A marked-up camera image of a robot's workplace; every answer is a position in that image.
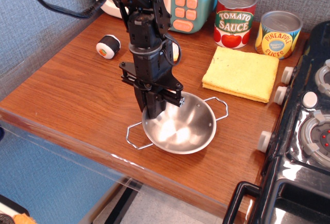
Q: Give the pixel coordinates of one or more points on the grey stove knob middle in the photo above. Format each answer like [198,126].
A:
[280,95]

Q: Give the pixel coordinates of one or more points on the grey stove knob upper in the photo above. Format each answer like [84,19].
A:
[286,75]

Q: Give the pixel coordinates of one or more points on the white round stove button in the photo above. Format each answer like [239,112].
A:
[309,100]

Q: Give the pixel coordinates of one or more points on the tomato sauce can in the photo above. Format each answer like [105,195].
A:
[233,22]

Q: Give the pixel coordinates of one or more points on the pineapple slices can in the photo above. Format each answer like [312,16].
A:
[278,34]

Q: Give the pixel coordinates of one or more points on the orange object at bottom left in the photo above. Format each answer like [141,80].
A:
[23,219]

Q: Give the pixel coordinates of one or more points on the grey stove knob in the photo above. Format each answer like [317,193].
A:
[263,141]
[280,95]
[286,75]

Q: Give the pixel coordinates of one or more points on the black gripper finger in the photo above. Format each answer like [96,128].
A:
[140,97]
[155,104]

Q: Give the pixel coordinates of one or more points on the steel pan with wire handles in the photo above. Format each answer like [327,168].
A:
[181,130]

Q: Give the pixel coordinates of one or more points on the black toy stove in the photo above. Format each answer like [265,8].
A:
[295,175]

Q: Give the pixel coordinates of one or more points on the yellow folded cloth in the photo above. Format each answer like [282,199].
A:
[242,74]

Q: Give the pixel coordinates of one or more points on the grey stove knob lower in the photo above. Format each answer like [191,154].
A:
[263,141]

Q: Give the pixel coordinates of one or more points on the yellow toy dish brush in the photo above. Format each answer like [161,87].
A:
[176,52]

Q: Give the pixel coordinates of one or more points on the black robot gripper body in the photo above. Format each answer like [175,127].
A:
[151,70]

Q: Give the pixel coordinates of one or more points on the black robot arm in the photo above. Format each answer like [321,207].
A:
[146,41]

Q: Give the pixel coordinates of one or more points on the teal toy microwave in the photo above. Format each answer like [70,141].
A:
[190,2]

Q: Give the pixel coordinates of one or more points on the toy sushi roll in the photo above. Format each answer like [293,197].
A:
[108,46]

